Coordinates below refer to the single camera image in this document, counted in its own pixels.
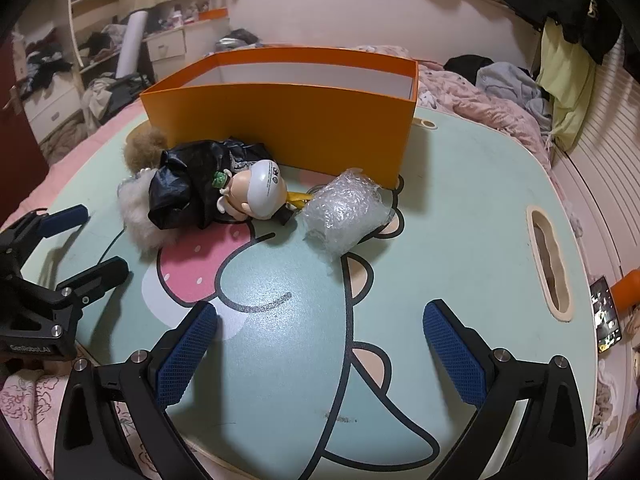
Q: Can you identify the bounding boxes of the dark patterned pouch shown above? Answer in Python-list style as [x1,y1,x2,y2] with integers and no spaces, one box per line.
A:
[217,28,262,51]

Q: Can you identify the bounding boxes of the dark red door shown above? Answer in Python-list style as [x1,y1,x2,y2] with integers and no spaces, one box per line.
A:
[0,35,51,176]

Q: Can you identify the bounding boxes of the white rolled mat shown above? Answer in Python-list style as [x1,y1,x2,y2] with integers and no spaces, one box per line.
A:
[115,10,149,80]

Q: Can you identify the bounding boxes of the crumpled clothes pile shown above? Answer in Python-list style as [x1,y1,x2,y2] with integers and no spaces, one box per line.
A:
[80,72,151,132]

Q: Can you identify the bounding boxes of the pink floral quilt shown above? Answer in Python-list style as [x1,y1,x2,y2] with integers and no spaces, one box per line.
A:
[0,360,166,480]

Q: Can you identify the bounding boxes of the white louvered shutter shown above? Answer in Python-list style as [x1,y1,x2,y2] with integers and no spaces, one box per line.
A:
[550,30,640,291]

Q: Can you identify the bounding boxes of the black crumpled garment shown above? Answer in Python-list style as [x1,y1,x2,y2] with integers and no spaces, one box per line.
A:
[443,55,497,77]

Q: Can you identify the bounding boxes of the cartoon printed lap table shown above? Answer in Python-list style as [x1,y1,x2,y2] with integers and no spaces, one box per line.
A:
[0,105,601,480]

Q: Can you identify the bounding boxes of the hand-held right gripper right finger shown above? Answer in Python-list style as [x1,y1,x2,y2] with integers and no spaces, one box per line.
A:
[422,299,590,480]

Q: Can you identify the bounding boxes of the pink bed sheet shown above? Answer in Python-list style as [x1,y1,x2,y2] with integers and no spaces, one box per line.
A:
[0,110,151,226]

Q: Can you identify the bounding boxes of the smartphone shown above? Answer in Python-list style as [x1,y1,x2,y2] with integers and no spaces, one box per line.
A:
[589,275,624,357]

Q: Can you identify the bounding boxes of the white fluffy hair claw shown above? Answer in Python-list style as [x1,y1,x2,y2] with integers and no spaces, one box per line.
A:
[116,166,183,254]

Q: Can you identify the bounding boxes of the orange cardboard box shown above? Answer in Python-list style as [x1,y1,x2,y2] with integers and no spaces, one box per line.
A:
[140,46,419,188]

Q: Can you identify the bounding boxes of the orange bottle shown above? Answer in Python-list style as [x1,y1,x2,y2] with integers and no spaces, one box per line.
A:
[614,268,640,312]

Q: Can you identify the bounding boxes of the yellow strap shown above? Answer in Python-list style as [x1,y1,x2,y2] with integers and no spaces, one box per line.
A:
[284,189,315,212]

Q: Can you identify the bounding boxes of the bubble wrap bundle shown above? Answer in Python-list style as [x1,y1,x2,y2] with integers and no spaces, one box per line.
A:
[300,166,394,257]

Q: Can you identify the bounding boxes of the white helmet figurine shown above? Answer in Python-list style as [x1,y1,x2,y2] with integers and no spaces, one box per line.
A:
[212,159,289,222]

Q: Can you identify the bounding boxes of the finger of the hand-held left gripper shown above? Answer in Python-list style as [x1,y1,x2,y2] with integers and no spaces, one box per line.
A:
[0,204,91,250]
[52,256,131,312]

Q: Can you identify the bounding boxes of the black cable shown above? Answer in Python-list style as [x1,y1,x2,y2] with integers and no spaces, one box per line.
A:
[97,227,129,266]

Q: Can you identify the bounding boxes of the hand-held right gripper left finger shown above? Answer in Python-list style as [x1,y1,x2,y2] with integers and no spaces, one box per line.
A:
[52,301,219,480]

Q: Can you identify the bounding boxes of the yellow-green hanging garment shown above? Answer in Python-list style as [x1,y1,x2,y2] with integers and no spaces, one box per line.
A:
[537,19,598,153]

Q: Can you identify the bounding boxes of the black plastic bag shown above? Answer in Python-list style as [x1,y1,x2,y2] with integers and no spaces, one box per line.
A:
[147,136,275,231]

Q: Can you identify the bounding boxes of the white drawer unit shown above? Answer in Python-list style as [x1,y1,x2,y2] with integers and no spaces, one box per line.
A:
[22,57,86,143]

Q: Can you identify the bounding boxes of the white bedside cabinet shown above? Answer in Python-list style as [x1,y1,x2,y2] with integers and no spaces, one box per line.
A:
[145,25,188,81]

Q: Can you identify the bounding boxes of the brown fur ball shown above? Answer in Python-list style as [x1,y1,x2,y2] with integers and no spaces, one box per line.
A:
[122,126,169,172]

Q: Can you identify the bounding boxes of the grey crumpled garment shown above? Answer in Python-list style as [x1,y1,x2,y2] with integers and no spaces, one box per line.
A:
[475,62,555,133]

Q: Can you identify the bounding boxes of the pink wrinkled blanket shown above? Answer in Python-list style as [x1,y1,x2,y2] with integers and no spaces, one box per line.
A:
[357,44,556,166]

